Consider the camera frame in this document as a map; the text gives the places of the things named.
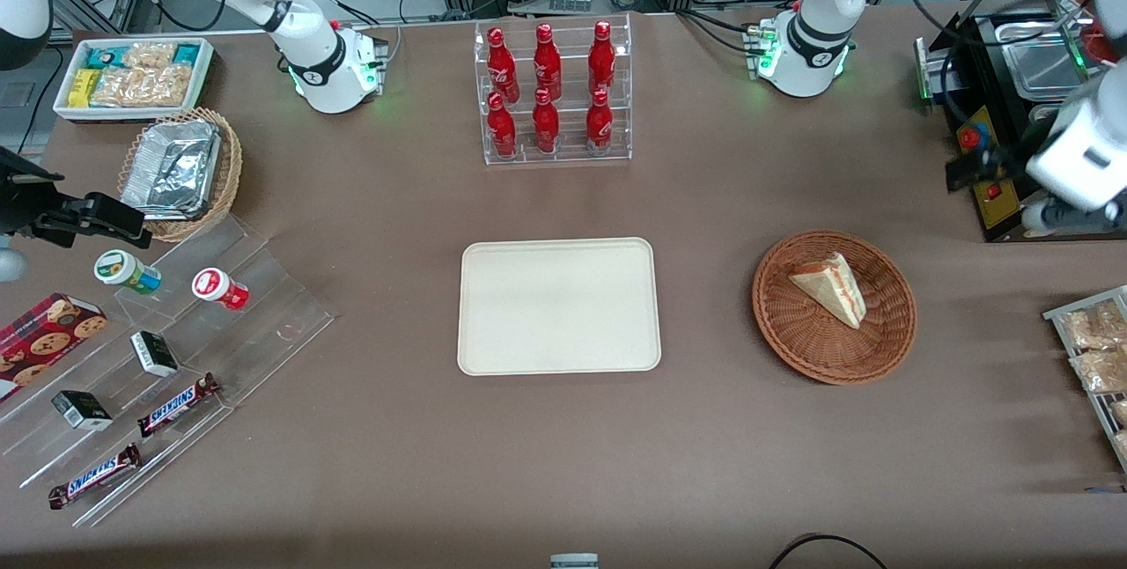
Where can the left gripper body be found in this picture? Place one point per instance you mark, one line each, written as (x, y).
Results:
(999, 165)

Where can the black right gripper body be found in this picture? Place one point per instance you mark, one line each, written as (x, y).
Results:
(22, 206)

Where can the triangular sandwich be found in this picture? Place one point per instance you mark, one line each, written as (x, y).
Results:
(836, 287)

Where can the oval tan wicker basket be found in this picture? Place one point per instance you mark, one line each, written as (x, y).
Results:
(231, 173)

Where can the tray of packaged snacks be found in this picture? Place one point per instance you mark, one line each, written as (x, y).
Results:
(1057, 315)

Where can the round brown wicker basket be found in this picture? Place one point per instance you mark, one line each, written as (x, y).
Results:
(810, 340)

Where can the cream rectangular tray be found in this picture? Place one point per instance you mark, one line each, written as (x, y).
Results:
(559, 305)

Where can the black glass food warmer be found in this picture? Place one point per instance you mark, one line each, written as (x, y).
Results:
(990, 217)

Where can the green-lid white cup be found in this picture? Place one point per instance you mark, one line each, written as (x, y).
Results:
(123, 269)

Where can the steel warmer pan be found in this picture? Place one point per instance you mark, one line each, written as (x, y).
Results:
(1043, 67)
(1042, 114)

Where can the aluminium foil container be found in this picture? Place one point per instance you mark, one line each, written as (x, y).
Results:
(172, 168)

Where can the silver device with green light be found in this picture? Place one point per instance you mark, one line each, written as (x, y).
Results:
(926, 71)

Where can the red-lid white cup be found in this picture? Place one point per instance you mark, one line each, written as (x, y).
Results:
(216, 287)

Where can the red chocolate cookie box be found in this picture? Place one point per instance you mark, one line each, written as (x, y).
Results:
(44, 344)

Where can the yellow snack packet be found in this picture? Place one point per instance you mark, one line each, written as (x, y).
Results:
(84, 87)

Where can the clear rice cracker bag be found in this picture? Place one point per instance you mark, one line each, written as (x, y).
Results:
(145, 86)
(150, 55)

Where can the small black carton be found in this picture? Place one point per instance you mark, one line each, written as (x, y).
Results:
(81, 410)
(154, 354)

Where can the teal snack packet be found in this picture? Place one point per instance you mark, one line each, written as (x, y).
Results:
(187, 54)
(103, 56)

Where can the white snack bin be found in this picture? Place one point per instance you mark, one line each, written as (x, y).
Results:
(204, 80)

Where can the clear bag of brown snacks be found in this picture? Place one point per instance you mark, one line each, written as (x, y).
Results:
(1101, 371)
(1092, 327)
(1120, 412)
(1122, 446)

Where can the clear acrylic stepped display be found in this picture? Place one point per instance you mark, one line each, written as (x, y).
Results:
(264, 322)

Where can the Snickers chocolate bar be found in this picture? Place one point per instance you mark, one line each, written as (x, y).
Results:
(95, 476)
(176, 406)

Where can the red cola bottle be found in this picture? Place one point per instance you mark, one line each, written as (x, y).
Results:
(546, 127)
(601, 62)
(502, 130)
(600, 125)
(502, 67)
(548, 65)

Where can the clear acrylic bottle rack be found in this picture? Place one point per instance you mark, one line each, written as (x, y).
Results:
(563, 159)

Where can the small grey object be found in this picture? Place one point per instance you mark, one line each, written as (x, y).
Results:
(574, 562)

